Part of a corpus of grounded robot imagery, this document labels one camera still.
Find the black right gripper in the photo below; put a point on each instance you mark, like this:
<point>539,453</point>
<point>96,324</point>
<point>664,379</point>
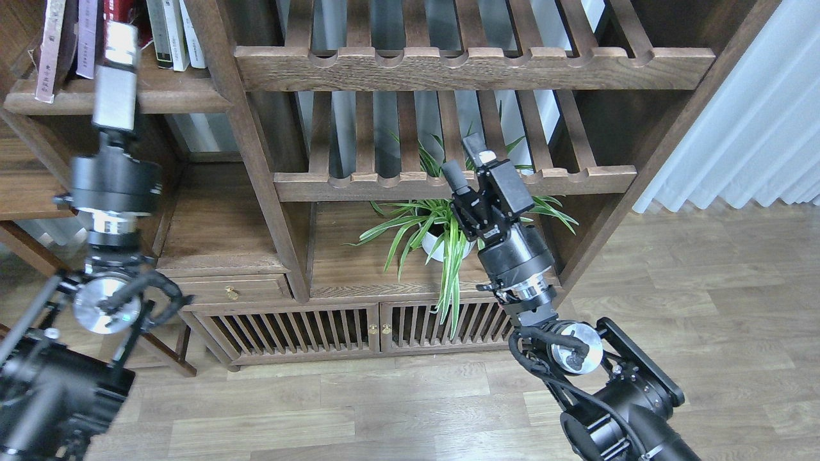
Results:
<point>515,257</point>

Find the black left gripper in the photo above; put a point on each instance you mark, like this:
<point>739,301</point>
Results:
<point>112,181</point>

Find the red paperback book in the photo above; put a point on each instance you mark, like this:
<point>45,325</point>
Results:
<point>130,12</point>

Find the white lavender paperback book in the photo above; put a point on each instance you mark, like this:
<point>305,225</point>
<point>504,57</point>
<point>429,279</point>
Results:
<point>90,15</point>

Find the maroon book with white characters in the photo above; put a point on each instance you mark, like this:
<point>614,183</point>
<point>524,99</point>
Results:
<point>57,48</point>

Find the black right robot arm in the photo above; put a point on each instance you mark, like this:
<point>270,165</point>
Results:
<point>616,402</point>

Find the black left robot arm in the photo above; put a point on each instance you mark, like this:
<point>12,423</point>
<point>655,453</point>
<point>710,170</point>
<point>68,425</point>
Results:
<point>54,400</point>

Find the grey upright book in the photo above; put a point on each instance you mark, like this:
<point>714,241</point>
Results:
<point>157,17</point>

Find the white upright book middle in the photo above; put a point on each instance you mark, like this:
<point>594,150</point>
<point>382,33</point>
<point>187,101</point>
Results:
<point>176,35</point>

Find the white upright book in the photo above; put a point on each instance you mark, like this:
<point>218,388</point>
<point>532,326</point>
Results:
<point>194,49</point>
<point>176,35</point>

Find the green spider plant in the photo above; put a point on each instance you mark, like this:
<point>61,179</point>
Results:
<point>428,224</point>

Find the white upright book right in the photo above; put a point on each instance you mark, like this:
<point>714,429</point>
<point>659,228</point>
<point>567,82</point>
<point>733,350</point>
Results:
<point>194,49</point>

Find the white plant pot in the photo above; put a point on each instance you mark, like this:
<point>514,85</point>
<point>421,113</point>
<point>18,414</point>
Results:
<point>435,245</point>

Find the dark wooden bookshelf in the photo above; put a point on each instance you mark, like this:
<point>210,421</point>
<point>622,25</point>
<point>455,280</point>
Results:
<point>311,109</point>

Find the right slatted cabinet door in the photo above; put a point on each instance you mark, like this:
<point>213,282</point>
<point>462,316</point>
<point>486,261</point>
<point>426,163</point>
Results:
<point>411,328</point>

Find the slatted cabinet door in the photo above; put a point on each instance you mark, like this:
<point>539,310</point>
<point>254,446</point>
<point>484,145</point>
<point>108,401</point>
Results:
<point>275,335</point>
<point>411,328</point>

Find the small wooden drawer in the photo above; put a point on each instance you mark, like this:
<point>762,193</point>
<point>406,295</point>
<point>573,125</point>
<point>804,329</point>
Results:
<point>217,289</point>

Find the left slatted cabinet door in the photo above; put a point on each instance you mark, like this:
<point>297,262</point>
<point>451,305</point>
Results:
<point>275,335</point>

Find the white window curtain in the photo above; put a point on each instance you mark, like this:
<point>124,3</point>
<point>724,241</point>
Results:
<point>758,138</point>

